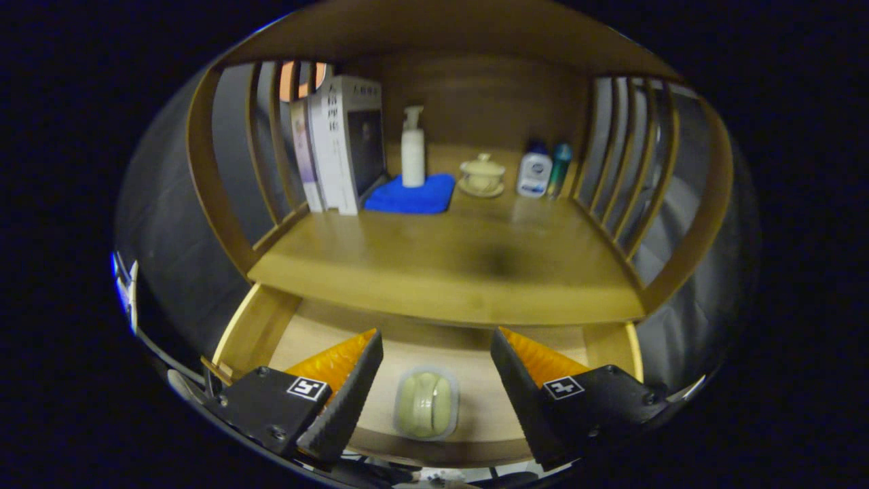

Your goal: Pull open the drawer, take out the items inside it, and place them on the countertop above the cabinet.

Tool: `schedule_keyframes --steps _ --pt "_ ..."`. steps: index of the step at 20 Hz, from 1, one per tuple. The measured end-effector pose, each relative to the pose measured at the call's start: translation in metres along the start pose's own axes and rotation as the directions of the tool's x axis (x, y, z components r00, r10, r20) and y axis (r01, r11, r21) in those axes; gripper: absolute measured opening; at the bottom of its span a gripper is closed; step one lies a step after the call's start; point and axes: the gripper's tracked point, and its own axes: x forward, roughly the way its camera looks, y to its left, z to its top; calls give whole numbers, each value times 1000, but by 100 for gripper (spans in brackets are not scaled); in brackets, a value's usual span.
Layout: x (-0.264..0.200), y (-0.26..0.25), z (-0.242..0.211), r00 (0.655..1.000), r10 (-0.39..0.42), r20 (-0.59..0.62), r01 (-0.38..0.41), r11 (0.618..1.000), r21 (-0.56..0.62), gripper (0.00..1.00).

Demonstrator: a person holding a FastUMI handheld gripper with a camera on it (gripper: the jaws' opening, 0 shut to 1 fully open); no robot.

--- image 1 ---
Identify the teal bottle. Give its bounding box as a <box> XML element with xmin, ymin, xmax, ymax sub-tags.
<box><xmin>547</xmin><ymin>143</ymin><xmax>573</xmax><ymax>199</ymax></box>

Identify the thick white book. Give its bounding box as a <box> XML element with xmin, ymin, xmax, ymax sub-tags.
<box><xmin>309</xmin><ymin>75</ymin><xmax>386</xmax><ymax>216</ymax></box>

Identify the white spray bottle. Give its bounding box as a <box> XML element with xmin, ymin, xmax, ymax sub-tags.
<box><xmin>401</xmin><ymin>105</ymin><xmax>426</xmax><ymax>188</ymax></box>

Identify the blue cloth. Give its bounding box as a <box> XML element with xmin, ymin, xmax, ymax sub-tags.
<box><xmin>364</xmin><ymin>173</ymin><xmax>456</xmax><ymax>215</ymax></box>

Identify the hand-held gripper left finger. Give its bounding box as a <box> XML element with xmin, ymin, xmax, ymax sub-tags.
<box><xmin>204</xmin><ymin>329</ymin><xmax>384</xmax><ymax>464</ymax></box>

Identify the beige lidded teacup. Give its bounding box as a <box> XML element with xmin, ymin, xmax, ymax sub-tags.
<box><xmin>458</xmin><ymin>153</ymin><xmax>506</xmax><ymax>198</ymax></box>

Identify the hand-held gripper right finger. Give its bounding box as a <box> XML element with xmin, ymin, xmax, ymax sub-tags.
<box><xmin>490</xmin><ymin>327</ymin><xmax>669</xmax><ymax>471</ymax></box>

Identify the thin purple white book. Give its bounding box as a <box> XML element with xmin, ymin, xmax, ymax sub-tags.
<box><xmin>291</xmin><ymin>98</ymin><xmax>325</xmax><ymax>213</ymax></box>

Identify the wooden drawer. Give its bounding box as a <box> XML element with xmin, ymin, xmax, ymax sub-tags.
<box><xmin>202</xmin><ymin>282</ymin><xmax>644</xmax><ymax>469</ymax></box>

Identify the white bottle with blue cap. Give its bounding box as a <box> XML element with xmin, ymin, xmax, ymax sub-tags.
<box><xmin>517</xmin><ymin>139</ymin><xmax>553</xmax><ymax>198</ymax></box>

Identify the wooden cabinet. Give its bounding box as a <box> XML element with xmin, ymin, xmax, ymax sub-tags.
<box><xmin>187</xmin><ymin>0</ymin><xmax>735</xmax><ymax>327</ymax></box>

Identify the wooden countertop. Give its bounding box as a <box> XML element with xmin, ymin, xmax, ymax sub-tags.
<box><xmin>248</xmin><ymin>146</ymin><xmax>646</xmax><ymax>327</ymax></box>

